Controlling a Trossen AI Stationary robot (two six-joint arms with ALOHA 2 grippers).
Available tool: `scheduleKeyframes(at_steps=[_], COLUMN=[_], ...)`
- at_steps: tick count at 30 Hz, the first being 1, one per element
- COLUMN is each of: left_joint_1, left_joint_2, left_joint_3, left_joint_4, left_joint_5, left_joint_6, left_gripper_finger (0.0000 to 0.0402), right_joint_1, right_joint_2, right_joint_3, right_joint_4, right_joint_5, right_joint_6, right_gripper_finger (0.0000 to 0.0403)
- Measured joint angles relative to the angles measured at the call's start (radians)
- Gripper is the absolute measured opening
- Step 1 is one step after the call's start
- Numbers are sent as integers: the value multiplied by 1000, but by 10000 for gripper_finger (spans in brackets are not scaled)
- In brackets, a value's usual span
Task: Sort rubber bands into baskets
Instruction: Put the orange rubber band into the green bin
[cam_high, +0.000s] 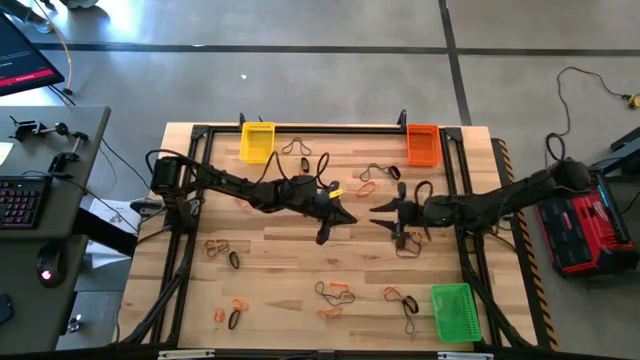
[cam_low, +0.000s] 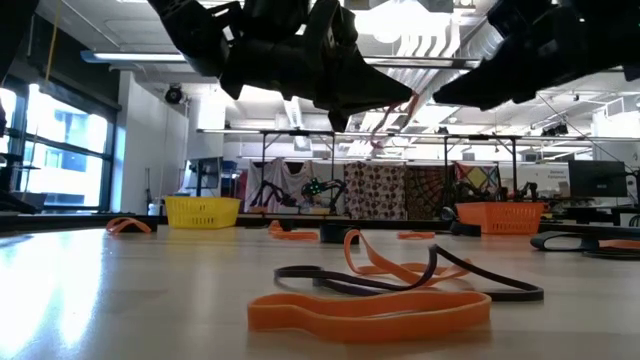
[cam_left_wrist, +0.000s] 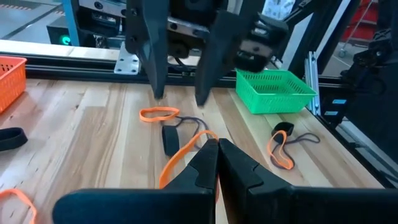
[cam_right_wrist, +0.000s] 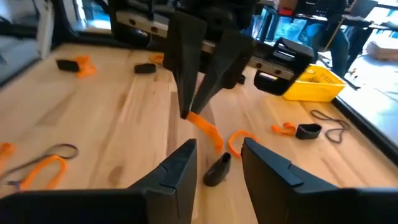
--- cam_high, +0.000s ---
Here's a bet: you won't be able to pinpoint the black backlit keyboard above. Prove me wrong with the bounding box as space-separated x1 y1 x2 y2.
0 174 53 231

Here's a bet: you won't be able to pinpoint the silver metal bracket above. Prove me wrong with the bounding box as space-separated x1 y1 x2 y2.
157 348 216 360
437 351 495 360

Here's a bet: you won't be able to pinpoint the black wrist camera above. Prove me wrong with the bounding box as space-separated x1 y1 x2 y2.
292 175 321 204
422 195 454 229

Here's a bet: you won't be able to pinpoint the black floor cable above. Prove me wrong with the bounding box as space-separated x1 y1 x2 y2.
556 66 630 137

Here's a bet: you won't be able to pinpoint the purple cable loop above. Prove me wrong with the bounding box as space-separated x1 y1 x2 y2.
395 232 424 260

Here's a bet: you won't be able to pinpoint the orange plastic basket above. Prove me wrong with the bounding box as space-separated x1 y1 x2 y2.
405 123 444 168

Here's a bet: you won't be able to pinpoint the red and black tool case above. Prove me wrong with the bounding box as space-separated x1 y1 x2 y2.
537 172 640 279

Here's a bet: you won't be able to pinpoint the black desk clamp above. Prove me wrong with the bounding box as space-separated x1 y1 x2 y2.
8 115 71 142
48 130 90 176

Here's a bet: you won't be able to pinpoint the dark monitor stand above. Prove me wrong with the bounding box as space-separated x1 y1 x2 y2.
0 0 54 35

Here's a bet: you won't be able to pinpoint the black desk beam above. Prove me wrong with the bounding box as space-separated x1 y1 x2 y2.
72 205 140 257

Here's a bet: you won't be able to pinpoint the black computer mouse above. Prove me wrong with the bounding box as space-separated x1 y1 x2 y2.
35 243 64 289

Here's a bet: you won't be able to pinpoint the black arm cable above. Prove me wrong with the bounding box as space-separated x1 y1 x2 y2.
144 148 196 174
299 151 331 190
544 132 567 162
252 150 291 187

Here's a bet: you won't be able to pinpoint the green plastic basket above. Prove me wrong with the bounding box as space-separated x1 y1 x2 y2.
430 282 483 344

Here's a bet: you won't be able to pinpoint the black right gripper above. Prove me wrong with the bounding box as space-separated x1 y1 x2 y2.
368 182 426 251

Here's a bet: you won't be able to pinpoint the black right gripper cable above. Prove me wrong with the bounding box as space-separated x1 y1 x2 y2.
413 179 435 206

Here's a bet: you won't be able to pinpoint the grey desk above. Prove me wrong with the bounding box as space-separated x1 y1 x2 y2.
0 104 112 354

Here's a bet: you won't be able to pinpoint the dark blue furniture piece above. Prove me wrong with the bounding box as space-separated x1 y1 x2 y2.
589 124 640 176

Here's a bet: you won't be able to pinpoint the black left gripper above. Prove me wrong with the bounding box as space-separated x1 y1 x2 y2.
312 180 359 246

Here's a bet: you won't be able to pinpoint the black metal table frame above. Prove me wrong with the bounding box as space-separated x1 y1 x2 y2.
119 123 534 351

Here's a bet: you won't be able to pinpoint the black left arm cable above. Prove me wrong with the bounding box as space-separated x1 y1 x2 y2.
299 151 331 190
252 150 291 187
144 148 196 174

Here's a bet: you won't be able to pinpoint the yellow plastic basket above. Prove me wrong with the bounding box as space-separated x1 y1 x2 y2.
238 121 277 165

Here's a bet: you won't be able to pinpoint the white paper sheets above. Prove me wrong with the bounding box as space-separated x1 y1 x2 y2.
84 197 144 269

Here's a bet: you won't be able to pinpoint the beige cable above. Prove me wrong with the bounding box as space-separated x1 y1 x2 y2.
32 0 75 96

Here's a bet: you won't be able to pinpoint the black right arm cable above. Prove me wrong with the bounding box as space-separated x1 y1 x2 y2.
544 132 567 162

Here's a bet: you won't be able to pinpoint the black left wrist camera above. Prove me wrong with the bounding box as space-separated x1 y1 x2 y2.
292 175 321 204

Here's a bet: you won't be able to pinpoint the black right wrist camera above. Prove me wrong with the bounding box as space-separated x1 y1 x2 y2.
422 195 454 229

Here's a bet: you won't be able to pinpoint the yellow black hazard strip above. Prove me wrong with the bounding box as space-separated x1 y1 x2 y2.
492 137 560 351

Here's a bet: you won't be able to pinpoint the black power adapter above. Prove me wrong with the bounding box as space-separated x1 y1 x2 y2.
129 198 166 216

